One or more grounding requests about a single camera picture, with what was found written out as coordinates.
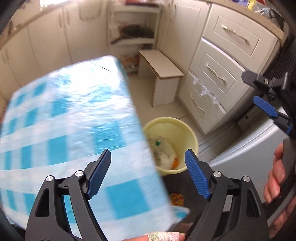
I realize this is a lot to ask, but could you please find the orange peel pile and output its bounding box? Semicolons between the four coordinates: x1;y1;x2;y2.
171;158;179;170

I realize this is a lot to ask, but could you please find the large white paper towel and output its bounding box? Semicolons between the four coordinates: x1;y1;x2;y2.
157;144;177;170

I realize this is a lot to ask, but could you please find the clear plastic bottle green label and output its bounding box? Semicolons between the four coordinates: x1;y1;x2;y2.
148;137;178;170

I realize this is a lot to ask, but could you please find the yellow plastic trash bin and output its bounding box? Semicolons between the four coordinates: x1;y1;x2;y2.
144;117;199;176

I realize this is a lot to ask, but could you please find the bandaged left hand finger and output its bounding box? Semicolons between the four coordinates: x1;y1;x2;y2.
123;232;186;241

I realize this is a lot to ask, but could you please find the person's right hand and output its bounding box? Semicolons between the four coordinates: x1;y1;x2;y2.
263;142;296;232

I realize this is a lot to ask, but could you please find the blue white checkered tablecloth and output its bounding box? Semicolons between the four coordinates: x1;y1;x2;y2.
1;56;189;240

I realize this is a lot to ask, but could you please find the small beige wooden stool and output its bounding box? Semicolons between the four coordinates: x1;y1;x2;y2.
137;50;184;107

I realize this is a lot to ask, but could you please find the black wok pan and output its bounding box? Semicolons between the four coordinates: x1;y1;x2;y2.
109;25;154;45

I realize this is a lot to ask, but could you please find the white corner shelf rack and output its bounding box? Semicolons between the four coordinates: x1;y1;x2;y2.
106;2;162;75

